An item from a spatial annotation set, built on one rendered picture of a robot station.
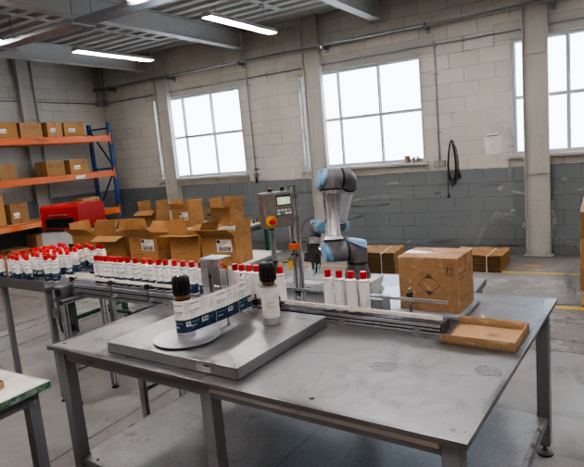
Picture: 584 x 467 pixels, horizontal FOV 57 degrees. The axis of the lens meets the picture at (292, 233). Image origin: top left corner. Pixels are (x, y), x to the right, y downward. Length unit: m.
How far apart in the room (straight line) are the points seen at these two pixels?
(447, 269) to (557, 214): 5.34
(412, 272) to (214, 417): 1.17
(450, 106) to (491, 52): 0.85
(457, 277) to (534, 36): 5.57
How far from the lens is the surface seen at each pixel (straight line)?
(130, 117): 11.41
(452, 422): 1.80
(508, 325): 2.58
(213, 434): 2.33
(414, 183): 8.26
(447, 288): 2.69
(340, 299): 2.69
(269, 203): 2.86
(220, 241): 4.58
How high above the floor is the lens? 1.69
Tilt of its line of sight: 9 degrees down
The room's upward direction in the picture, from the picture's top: 5 degrees counter-clockwise
